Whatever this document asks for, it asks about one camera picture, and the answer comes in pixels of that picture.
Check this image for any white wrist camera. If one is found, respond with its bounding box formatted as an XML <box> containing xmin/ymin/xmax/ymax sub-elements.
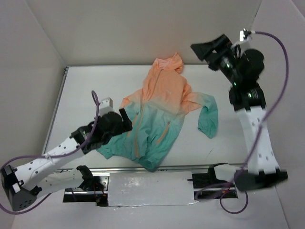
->
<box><xmin>99</xmin><ymin>97</ymin><xmax>114</xmax><ymax>116</ymax></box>
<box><xmin>231</xmin><ymin>29</ymin><xmax>255</xmax><ymax>48</ymax></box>

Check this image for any orange and teal gradient jacket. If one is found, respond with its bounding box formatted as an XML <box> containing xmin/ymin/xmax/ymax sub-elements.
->
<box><xmin>97</xmin><ymin>53</ymin><xmax>218</xmax><ymax>171</ymax></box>

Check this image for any purple cable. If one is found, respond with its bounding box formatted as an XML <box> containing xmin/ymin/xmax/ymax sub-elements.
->
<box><xmin>0</xmin><ymin>90</ymin><xmax>100</xmax><ymax>213</ymax></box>
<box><xmin>195</xmin><ymin>31</ymin><xmax>290</xmax><ymax>214</ymax></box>

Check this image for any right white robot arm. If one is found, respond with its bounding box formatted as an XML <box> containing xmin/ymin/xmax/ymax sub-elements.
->
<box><xmin>191</xmin><ymin>34</ymin><xmax>288</xmax><ymax>191</ymax></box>

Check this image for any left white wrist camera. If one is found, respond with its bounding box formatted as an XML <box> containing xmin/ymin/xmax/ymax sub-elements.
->
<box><xmin>99</xmin><ymin>97</ymin><xmax>114</xmax><ymax>116</ymax></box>

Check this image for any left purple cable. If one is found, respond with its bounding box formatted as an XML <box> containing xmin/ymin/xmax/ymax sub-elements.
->
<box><xmin>0</xmin><ymin>90</ymin><xmax>100</xmax><ymax>213</ymax></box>

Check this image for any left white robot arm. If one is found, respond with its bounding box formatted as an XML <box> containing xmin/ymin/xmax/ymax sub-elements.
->
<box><xmin>1</xmin><ymin>108</ymin><xmax>132</xmax><ymax>214</ymax></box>

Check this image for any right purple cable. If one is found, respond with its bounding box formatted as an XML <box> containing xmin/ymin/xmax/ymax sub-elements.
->
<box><xmin>195</xmin><ymin>31</ymin><xmax>290</xmax><ymax>214</ymax></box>

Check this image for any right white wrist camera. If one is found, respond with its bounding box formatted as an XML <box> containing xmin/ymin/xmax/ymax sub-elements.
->
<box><xmin>231</xmin><ymin>29</ymin><xmax>255</xmax><ymax>48</ymax></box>

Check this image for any aluminium table frame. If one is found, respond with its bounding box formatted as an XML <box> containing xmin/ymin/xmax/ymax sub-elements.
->
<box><xmin>35</xmin><ymin>62</ymin><xmax>266</xmax><ymax>174</ymax></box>

